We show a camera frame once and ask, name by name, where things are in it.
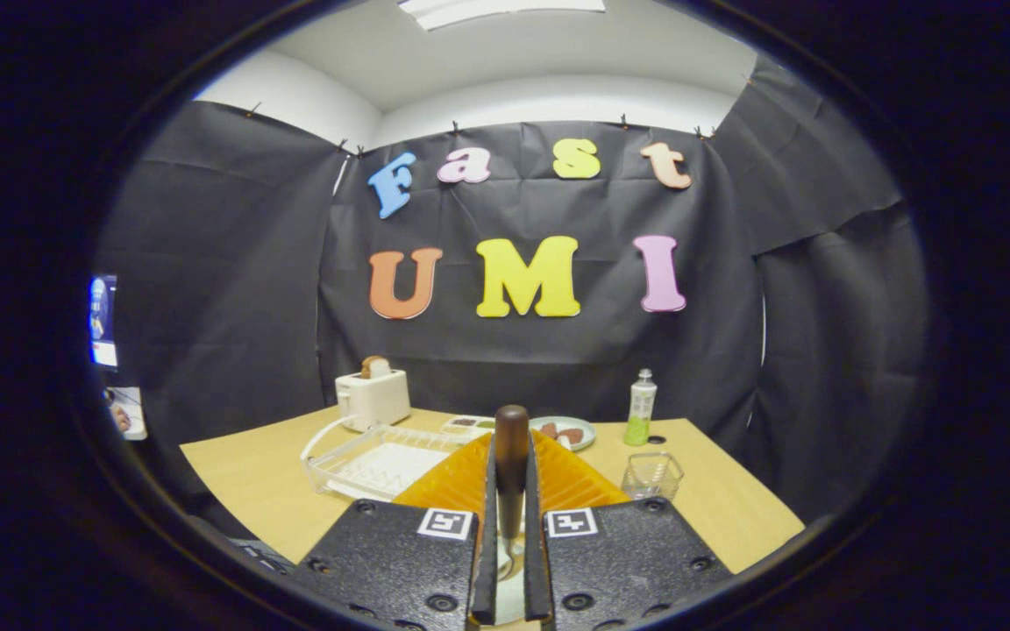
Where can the green and white bottle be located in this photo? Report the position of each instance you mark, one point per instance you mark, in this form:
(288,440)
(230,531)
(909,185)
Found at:
(641,412)

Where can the brown meat patty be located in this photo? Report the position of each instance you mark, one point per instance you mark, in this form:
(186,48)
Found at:
(549,430)
(572,436)

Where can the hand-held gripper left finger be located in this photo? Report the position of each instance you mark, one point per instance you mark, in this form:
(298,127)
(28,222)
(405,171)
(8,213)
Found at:
(487,561)

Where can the white paper sheet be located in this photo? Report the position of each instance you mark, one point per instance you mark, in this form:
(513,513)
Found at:
(137,421)

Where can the white divided condiment dish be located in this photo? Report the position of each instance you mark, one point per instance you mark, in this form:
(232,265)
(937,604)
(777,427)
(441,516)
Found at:
(465,428)

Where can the long ceiling light panel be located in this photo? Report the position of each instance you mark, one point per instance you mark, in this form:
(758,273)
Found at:
(505,9)

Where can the brown bread slice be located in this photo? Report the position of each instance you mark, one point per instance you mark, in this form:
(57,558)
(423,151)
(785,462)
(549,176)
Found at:
(373,366)

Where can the computer monitor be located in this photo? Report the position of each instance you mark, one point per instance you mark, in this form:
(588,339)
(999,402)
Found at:
(103,315)

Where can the small green plate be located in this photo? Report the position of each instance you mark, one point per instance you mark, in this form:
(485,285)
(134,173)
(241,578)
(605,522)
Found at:
(586,429)

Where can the white toaster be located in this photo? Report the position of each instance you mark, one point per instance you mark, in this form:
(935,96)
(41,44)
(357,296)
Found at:
(373,403)

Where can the black backdrop cloth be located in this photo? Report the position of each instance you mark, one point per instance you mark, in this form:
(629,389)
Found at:
(224,263)

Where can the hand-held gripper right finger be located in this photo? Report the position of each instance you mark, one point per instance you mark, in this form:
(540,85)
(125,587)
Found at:
(537,570)

